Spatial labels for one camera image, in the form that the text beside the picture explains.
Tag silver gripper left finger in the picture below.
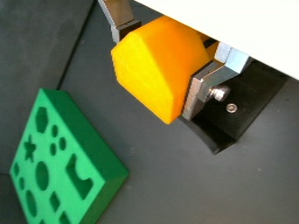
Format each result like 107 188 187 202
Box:
97 0 141 44

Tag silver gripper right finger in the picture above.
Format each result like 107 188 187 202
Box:
181 42 253 121

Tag black curved fixture block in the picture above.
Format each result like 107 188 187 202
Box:
181 60 285 154

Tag green shape sorter board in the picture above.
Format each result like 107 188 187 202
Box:
11 89 128 224

